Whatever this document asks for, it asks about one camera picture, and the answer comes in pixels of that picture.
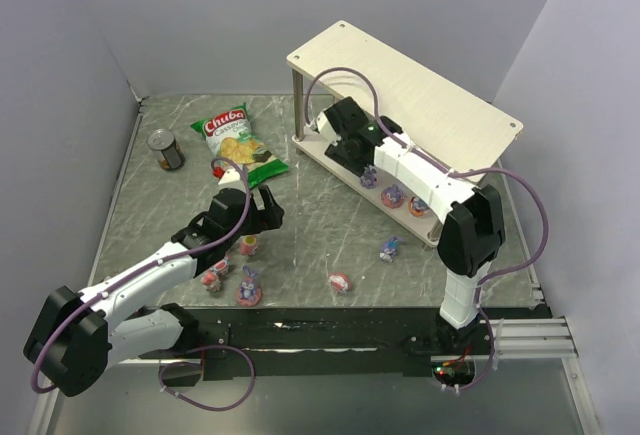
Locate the small purple bunny head toy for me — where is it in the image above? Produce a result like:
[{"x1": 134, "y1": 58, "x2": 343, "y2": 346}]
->
[{"x1": 359, "y1": 165, "x2": 378, "y2": 189}]

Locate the purple bunny blue ears toy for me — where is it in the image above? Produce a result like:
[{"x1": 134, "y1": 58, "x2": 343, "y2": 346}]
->
[{"x1": 379, "y1": 236, "x2": 403, "y2": 263}]

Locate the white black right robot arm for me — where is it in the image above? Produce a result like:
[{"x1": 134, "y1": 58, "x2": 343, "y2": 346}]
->
[{"x1": 307, "y1": 97, "x2": 505, "y2": 349}]

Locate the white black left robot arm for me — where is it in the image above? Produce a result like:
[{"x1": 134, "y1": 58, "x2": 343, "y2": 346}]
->
[{"x1": 23, "y1": 185, "x2": 285, "y2": 397}]

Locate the white wooden two-tier shelf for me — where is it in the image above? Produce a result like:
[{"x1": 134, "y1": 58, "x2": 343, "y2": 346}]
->
[{"x1": 287, "y1": 21, "x2": 523, "y2": 247}]

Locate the pink cup toy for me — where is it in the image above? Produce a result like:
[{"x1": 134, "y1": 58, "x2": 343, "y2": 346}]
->
[{"x1": 240, "y1": 235, "x2": 258, "y2": 256}]

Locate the pink bunny red bow toy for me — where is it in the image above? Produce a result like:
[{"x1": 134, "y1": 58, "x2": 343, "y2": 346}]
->
[{"x1": 201, "y1": 257, "x2": 230, "y2": 292}]

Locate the green Chuba chips bag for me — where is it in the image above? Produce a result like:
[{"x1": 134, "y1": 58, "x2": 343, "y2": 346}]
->
[{"x1": 190, "y1": 103, "x2": 289, "y2": 188}]

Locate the purple bunny pink base toy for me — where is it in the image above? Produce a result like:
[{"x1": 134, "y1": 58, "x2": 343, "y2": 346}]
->
[{"x1": 236, "y1": 265, "x2": 262, "y2": 307}]

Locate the dark soda can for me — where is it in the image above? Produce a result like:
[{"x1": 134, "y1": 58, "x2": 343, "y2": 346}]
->
[{"x1": 147, "y1": 129, "x2": 186, "y2": 171}]

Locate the pink white cupcake toy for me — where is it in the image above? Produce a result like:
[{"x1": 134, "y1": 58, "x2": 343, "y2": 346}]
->
[{"x1": 328, "y1": 273, "x2": 352, "y2": 293}]

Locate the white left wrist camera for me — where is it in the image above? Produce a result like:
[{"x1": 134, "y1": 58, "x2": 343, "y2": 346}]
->
[{"x1": 212, "y1": 166, "x2": 245, "y2": 191}]

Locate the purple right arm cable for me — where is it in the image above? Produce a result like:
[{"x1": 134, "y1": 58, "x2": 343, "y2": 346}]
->
[{"x1": 304, "y1": 67, "x2": 551, "y2": 391}]

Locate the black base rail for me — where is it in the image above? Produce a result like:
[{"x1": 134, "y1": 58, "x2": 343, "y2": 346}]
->
[{"x1": 137, "y1": 304, "x2": 551, "y2": 386}]

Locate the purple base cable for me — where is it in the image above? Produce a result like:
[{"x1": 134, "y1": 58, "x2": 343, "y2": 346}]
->
[{"x1": 158, "y1": 347, "x2": 257, "y2": 412}]

